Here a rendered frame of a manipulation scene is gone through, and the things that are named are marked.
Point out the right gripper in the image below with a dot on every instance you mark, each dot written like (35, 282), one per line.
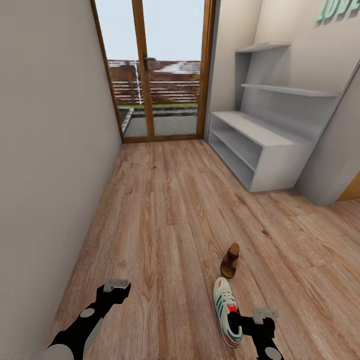
(250, 328)

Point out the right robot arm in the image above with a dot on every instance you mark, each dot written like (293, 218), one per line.
(261, 328)

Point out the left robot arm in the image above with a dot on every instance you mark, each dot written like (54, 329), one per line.
(75, 342)

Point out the gym shoe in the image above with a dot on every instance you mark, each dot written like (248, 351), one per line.
(226, 307)

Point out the sandal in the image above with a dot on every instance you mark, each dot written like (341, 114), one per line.
(228, 265)

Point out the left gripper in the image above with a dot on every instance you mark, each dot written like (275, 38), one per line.
(116, 296)

